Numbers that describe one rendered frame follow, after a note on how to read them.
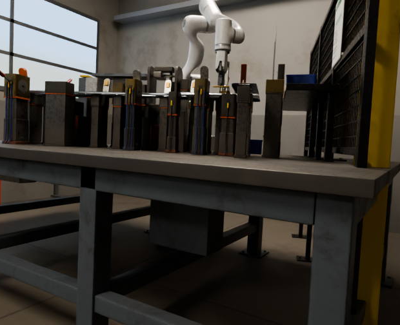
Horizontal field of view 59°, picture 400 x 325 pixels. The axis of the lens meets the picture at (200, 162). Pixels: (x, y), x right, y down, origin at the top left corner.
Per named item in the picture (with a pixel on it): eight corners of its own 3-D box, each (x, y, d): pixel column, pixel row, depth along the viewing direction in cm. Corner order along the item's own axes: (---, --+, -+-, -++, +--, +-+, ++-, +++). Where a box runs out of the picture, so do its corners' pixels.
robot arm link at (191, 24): (200, 95, 243) (177, 94, 238) (195, 88, 252) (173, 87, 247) (211, 19, 215) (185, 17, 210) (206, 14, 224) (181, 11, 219)
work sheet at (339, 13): (340, 58, 152) (345, -16, 150) (331, 69, 174) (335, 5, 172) (344, 58, 151) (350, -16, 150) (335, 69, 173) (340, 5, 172)
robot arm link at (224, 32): (228, 49, 188) (212, 46, 185) (230, 23, 187) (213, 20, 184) (235, 45, 180) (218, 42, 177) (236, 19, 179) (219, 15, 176)
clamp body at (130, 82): (119, 150, 170) (121, 77, 168) (128, 150, 182) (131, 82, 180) (131, 151, 169) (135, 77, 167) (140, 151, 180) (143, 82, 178)
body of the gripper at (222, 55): (217, 52, 188) (215, 73, 189) (213, 47, 178) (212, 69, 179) (231, 52, 187) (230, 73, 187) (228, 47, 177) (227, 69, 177)
